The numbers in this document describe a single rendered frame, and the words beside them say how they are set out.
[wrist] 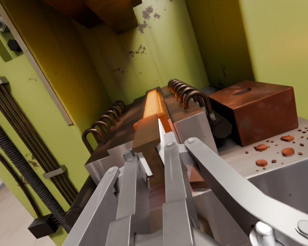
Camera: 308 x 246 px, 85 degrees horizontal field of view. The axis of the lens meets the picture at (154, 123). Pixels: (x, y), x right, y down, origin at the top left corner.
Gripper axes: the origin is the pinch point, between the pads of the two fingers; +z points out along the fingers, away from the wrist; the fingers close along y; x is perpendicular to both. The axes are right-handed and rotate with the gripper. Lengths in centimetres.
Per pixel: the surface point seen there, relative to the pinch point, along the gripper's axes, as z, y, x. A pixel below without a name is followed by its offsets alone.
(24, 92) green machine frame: 19.7, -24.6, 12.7
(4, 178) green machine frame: 19.2, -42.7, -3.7
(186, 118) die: 5.3, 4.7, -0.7
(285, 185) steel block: -1.0, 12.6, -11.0
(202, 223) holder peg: -2.1, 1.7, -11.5
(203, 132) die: 5.2, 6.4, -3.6
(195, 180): 0.2, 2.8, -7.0
